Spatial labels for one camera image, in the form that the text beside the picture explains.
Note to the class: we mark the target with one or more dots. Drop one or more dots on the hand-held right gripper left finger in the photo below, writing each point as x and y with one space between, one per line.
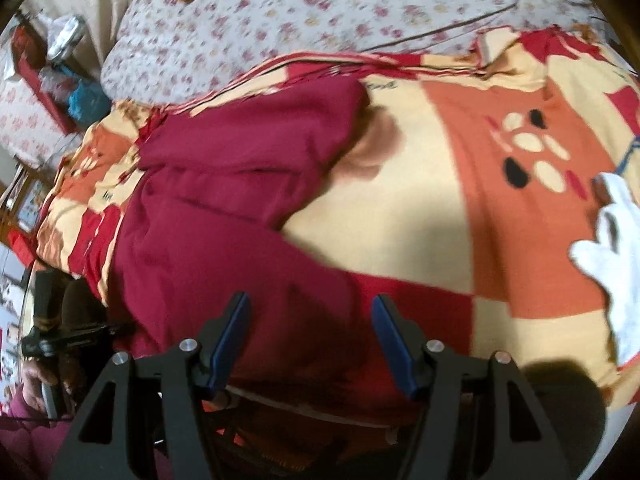
227 345

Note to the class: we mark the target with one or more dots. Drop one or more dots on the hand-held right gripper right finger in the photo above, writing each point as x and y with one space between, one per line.
395 350

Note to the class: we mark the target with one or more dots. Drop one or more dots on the dark red shirt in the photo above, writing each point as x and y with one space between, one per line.
225 200

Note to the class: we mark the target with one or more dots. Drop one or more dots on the person's left forearm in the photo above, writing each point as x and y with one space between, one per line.
30 440

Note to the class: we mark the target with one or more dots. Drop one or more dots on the person's left hand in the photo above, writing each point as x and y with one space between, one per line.
35 382

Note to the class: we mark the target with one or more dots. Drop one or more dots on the wooden cabinet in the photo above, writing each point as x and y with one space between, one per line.
22 200

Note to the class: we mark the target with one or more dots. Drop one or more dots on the orange red printed fleece blanket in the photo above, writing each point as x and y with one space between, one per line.
450 210

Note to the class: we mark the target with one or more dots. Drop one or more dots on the floral fabric cover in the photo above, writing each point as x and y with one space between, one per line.
25 120

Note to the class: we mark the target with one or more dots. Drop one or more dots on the blue plastic bag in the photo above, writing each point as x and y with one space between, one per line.
89 101

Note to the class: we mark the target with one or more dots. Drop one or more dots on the clear plastic bag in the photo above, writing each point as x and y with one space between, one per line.
55 85

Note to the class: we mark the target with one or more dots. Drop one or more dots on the red cabinet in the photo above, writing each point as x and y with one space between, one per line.
35 77

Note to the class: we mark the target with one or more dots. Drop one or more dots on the white glove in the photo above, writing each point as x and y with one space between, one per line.
617 250

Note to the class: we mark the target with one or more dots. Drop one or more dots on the silver plastic bag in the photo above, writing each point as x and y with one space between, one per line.
67 35

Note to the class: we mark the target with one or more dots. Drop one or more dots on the cream curtain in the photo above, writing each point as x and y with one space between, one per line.
100 5

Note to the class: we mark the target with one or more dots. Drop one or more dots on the floral quilt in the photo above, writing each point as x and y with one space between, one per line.
325 15

